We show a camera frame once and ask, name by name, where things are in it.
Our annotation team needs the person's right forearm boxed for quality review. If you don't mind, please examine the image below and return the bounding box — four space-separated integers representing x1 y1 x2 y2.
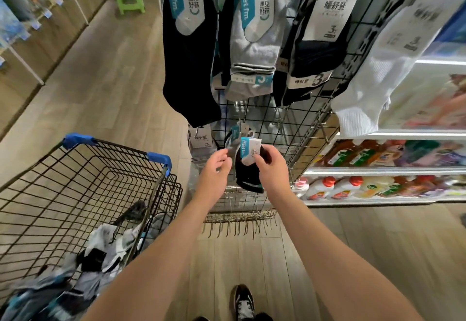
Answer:
267 186 426 321

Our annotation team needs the wooden shelf unit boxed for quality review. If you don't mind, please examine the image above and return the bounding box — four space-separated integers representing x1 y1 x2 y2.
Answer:
0 0 110 141

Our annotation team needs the person's black white sneaker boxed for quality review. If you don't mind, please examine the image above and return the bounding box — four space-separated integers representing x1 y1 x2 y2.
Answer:
230 284 256 321

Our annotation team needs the black wire shopping cart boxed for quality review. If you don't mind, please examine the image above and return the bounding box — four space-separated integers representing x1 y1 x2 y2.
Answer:
0 133 183 321

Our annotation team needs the small black sock pack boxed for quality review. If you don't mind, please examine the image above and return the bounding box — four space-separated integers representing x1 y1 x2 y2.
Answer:
234 136 272 194

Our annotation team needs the small grey sock pack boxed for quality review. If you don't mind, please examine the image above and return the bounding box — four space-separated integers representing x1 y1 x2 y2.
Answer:
187 124 219 165

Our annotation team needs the row of red-capped bottles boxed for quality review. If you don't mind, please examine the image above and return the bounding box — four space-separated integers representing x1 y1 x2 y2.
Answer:
291 175 466 201

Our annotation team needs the black wire grid display rack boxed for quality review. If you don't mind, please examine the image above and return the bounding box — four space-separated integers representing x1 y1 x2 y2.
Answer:
159 0 443 239

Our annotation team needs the pile of sock packs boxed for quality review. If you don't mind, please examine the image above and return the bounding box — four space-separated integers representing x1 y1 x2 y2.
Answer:
0 201 172 321

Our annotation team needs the person's left forearm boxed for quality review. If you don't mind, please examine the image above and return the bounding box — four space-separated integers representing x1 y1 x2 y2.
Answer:
81 190 221 321

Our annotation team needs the grey sock pack behind hook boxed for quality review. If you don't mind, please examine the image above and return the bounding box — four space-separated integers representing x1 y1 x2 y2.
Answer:
225 121 255 160

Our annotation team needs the grey sock pack blue label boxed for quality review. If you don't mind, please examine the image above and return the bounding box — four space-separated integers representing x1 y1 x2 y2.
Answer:
218 0 289 101

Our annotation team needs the white shelf unit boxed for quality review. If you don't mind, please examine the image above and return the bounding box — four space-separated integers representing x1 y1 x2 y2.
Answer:
291 0 466 208

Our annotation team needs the row of metal hooks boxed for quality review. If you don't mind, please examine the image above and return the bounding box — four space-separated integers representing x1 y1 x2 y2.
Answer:
201 209 278 240

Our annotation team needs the navy sock pack white label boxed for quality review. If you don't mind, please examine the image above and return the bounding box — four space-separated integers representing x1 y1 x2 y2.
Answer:
272 0 367 107

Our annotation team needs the row of blue packaged goods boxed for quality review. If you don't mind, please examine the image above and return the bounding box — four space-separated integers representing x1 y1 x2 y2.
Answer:
0 0 99 68

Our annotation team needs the large black sock pack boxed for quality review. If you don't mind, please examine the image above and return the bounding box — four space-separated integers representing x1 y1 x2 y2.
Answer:
161 0 223 128

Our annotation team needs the person's right hand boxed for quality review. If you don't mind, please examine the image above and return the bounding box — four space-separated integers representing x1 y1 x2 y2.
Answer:
253 145 293 197

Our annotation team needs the row of amber bottles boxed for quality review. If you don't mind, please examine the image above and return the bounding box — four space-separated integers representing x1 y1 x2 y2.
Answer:
316 139 466 168

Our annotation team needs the person's left hand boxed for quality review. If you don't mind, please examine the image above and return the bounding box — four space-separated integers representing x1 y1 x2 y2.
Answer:
195 148 233 203

